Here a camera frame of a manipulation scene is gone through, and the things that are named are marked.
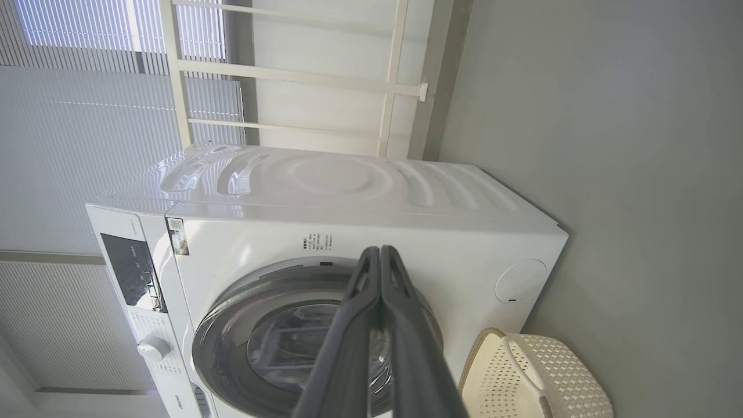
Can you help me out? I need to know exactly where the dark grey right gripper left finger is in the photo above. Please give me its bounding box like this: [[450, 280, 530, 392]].
[[293, 247, 384, 418]]

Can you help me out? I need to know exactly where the white front-load washing machine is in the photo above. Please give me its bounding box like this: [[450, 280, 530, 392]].
[[86, 141, 569, 418]]

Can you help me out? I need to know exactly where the round glass washing machine door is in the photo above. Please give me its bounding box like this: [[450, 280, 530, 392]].
[[192, 273, 445, 418]]

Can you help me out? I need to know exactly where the white metal rack frame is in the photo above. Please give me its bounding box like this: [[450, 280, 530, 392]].
[[160, 0, 429, 158]]

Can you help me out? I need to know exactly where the white washing machine knob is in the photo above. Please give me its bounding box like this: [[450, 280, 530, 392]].
[[137, 335, 172, 362]]

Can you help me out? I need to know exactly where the dark QR code sticker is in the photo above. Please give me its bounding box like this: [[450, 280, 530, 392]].
[[167, 218, 190, 256]]

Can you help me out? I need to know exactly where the black control display panel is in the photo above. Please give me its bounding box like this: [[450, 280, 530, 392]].
[[100, 233, 168, 313]]

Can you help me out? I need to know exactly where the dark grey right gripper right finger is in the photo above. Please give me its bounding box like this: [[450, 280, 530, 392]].
[[380, 245, 470, 418]]

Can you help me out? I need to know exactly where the cream perforated laundry basket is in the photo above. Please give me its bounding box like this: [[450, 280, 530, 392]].
[[459, 328, 615, 418]]

